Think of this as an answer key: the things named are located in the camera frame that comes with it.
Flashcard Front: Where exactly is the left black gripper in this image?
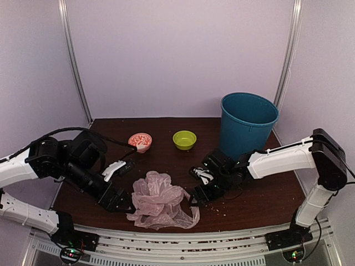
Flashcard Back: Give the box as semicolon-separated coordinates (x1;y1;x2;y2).
62;158;136;214

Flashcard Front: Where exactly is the pink plastic trash bag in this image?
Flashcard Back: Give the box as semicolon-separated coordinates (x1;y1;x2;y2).
126;171;200;230

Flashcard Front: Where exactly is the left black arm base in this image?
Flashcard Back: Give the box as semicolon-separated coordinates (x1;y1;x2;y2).
49;211;99;265

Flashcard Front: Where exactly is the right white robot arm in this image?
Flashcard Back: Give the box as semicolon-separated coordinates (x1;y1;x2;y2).
189;129;347;245

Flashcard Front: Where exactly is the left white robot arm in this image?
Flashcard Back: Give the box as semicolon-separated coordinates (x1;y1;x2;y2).
1;134;135;246

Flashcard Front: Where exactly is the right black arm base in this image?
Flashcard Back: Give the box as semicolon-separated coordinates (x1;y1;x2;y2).
265;229;313;264

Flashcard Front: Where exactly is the blue plastic trash bin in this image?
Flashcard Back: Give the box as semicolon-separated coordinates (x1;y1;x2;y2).
219;93;279;160

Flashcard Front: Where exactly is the green plastic bowl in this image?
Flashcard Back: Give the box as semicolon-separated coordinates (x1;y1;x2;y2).
173;130;197;151

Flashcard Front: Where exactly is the red patterned white bowl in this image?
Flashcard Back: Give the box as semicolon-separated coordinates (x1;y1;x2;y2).
128;132;153;154

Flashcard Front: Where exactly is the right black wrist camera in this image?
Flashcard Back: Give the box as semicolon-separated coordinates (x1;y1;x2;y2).
189;167;214;185

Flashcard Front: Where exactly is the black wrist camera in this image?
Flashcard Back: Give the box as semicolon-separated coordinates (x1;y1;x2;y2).
189;167;214;185
102;160;135;182

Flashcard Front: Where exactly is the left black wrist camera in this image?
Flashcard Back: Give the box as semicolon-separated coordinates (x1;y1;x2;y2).
102;160;135;182

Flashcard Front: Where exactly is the aluminium front rail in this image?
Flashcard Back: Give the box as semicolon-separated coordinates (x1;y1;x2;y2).
20;219;343;265

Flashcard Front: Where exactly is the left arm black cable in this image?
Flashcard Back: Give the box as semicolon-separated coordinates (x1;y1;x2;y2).
0;126;138;164

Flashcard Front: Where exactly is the left aluminium frame post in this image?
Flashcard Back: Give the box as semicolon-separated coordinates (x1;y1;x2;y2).
58;0;94;125

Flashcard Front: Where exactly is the aluminium frame post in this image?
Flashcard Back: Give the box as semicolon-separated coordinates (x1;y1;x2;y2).
58;0;94;125
273;0;303;111

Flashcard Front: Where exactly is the right aluminium frame post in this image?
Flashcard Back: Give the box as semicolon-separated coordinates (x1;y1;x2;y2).
273;0;303;111

